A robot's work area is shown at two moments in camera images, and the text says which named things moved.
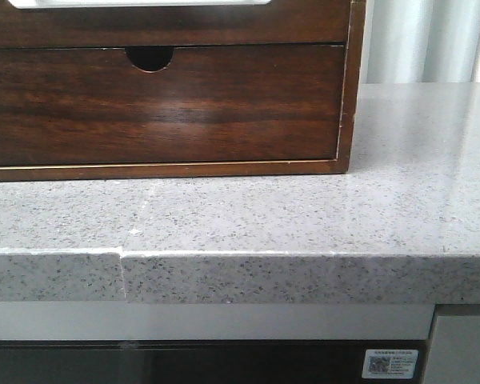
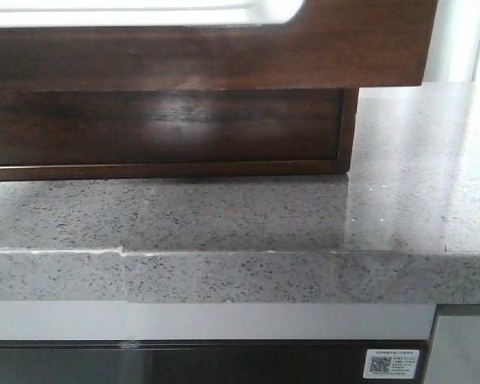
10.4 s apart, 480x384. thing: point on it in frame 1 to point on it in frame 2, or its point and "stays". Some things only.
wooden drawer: x=224 y=104 stays
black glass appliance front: x=190 y=362 stays
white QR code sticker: x=394 y=364 stays
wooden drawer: x=281 y=22 to x=324 y=44
